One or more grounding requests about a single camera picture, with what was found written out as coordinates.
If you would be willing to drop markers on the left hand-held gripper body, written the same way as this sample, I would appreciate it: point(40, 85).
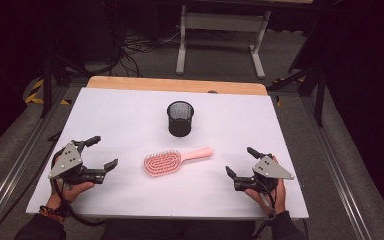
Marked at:
point(67, 160)

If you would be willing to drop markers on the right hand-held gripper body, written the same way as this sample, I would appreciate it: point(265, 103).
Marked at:
point(270, 170)

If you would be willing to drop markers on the person's right hand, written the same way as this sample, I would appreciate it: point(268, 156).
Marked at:
point(280, 198)

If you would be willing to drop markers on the person's left hand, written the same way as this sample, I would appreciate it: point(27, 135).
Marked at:
point(68, 193)

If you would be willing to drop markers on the white table cover sheet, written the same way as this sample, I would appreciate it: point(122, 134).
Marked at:
point(130, 116)

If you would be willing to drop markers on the pink hairbrush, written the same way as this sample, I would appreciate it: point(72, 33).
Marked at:
point(163, 163)

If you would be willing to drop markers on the black mesh pen cup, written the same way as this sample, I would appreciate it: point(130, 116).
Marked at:
point(180, 123)

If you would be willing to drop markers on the black metal stand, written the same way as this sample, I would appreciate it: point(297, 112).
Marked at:
point(48, 83)
point(315, 83)

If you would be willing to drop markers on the yellow black hazard tape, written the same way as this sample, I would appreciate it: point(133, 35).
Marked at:
point(35, 93)

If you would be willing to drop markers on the person's dark lap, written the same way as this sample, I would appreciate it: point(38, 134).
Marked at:
point(180, 230)

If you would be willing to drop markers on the aluminium floor rail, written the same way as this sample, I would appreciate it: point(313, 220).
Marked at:
point(16, 163)
point(336, 166)

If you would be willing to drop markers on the white metal desk frame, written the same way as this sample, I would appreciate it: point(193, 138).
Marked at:
point(225, 21)

